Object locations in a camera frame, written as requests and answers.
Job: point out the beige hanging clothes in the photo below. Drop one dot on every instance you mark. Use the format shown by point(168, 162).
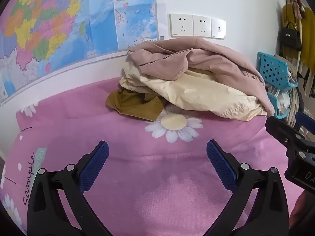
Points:
point(294, 103)

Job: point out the pink jacket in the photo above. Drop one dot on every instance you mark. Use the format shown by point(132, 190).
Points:
point(209, 61)

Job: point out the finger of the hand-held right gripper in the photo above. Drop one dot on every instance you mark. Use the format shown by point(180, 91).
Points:
point(279, 127)
point(306, 123)

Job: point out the blue plastic basket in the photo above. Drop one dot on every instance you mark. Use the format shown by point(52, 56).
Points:
point(273, 68)
point(279, 114)

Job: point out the black handbag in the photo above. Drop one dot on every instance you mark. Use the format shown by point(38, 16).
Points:
point(290, 36)

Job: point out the brown garment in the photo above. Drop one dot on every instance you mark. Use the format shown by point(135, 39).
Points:
point(130, 103)

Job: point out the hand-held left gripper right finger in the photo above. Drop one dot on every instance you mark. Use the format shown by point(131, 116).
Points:
point(221, 164)

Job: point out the white wall socket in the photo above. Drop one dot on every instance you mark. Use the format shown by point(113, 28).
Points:
point(202, 26)
point(181, 25)

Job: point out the colourful wall map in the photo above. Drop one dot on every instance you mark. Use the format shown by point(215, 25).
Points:
point(49, 17)

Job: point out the pink floral bed sheet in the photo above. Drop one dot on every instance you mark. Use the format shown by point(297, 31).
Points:
point(147, 189)

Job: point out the cream yellow garment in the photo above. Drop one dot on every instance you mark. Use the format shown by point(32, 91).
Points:
point(196, 91)

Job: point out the person's right hand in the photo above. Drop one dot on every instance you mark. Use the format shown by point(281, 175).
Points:
point(299, 211)

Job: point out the yellow hanging garment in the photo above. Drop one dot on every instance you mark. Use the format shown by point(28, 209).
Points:
point(308, 34)

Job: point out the white cloth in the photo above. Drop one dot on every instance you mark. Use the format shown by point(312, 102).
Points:
point(283, 102)

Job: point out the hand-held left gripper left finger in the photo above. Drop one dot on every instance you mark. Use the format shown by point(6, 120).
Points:
point(94, 163)

